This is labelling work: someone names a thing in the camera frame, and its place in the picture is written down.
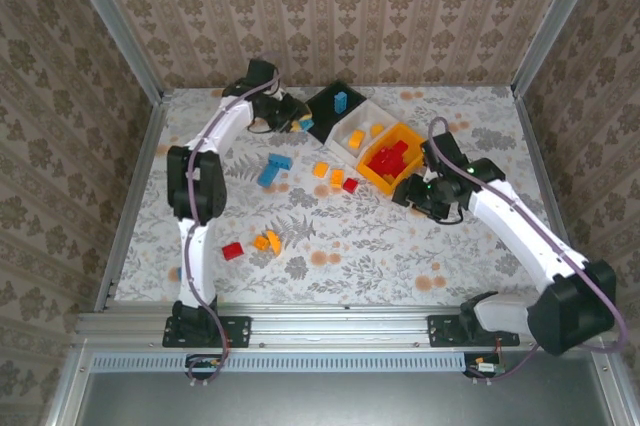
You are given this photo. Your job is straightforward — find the grey slotted cable duct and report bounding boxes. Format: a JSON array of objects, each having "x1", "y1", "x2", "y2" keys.
[{"x1": 91, "y1": 351, "x2": 504, "y2": 374}]

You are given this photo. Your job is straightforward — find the grey metal panel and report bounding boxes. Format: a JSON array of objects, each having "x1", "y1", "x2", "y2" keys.
[{"x1": 74, "y1": 351, "x2": 614, "y2": 426}]

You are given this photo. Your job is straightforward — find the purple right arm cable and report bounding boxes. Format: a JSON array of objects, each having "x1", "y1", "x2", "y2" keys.
[{"x1": 427, "y1": 117, "x2": 630, "y2": 386}]

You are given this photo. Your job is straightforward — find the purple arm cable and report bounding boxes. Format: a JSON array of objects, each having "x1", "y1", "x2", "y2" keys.
[
  {"x1": 427, "y1": 117, "x2": 630, "y2": 386},
  {"x1": 182, "y1": 50, "x2": 281, "y2": 387}
]

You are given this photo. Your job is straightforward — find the aluminium frame beam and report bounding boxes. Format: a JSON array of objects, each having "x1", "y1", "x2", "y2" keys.
[{"x1": 74, "y1": 304, "x2": 614, "y2": 347}]

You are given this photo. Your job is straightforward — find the aluminium frame post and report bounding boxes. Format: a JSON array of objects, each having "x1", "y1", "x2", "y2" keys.
[
  {"x1": 510, "y1": 0, "x2": 611, "y2": 100},
  {"x1": 57, "y1": 0, "x2": 166, "y2": 105}
]

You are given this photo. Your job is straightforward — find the yellow plastic bin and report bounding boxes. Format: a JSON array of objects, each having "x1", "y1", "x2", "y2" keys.
[{"x1": 355, "y1": 121, "x2": 426, "y2": 196}]

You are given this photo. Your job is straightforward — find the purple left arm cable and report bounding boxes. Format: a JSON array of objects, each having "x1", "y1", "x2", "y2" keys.
[{"x1": 182, "y1": 50, "x2": 281, "y2": 387}]

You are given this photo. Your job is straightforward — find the aluminium side rail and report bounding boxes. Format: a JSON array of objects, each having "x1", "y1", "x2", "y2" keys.
[
  {"x1": 93, "y1": 90, "x2": 174, "y2": 312},
  {"x1": 512, "y1": 88, "x2": 592, "y2": 311}
]

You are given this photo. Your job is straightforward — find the black plastic bin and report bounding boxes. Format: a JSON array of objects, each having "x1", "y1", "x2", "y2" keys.
[{"x1": 303, "y1": 79, "x2": 369, "y2": 145}]

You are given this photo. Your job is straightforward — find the small connector board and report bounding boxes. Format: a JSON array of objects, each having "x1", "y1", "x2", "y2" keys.
[
  {"x1": 187, "y1": 354, "x2": 224, "y2": 372},
  {"x1": 467, "y1": 353, "x2": 504, "y2": 377}
]

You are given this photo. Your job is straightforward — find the white plastic bin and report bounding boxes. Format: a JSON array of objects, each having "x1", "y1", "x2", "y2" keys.
[{"x1": 327, "y1": 103, "x2": 400, "y2": 167}]

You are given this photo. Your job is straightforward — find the floral table cover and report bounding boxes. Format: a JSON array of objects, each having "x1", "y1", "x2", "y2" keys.
[{"x1": 113, "y1": 85, "x2": 576, "y2": 306}]

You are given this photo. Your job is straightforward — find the aluminium lower frame rail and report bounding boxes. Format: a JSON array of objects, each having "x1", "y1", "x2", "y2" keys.
[
  {"x1": 42, "y1": 345, "x2": 94, "y2": 426},
  {"x1": 592, "y1": 345, "x2": 640, "y2": 426}
]

